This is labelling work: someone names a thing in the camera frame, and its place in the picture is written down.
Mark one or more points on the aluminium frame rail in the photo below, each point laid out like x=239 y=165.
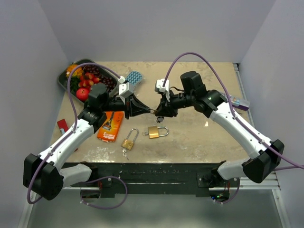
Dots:
x=264 y=154

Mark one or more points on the small brass padlock with keys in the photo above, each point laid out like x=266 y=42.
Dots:
x=158 y=119

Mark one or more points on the short shackle brass padlock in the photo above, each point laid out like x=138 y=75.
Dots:
x=156 y=132

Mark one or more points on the keys of long padlock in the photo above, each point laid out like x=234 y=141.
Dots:
x=125 y=153

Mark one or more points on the red apple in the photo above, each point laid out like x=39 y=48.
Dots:
x=82 y=94

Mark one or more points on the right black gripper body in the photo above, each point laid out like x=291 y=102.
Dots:
x=176 y=101

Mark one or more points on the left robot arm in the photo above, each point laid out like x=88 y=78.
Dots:
x=44 y=173

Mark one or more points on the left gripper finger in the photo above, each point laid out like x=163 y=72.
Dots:
x=137 y=103
x=139 y=111

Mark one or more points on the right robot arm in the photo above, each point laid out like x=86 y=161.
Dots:
x=215 y=106

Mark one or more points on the small red apples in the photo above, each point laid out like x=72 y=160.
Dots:
x=87 y=80

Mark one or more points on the long shackle brass padlock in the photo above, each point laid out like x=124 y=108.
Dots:
x=129 y=143

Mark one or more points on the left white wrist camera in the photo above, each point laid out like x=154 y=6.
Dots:
x=126 y=88

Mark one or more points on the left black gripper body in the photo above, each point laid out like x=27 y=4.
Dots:
x=117 y=105

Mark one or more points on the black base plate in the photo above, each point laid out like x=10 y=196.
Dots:
x=156 y=179

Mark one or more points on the purple white box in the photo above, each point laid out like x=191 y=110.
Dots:
x=238 y=103

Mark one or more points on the dark grape bunch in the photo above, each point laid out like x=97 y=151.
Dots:
x=104 y=77

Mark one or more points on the blue zigzag sponge pack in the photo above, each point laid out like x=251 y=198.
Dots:
x=134 y=78

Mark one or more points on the red small box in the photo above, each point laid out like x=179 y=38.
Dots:
x=62 y=125

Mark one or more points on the orange razor box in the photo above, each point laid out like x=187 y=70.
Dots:
x=108 y=132

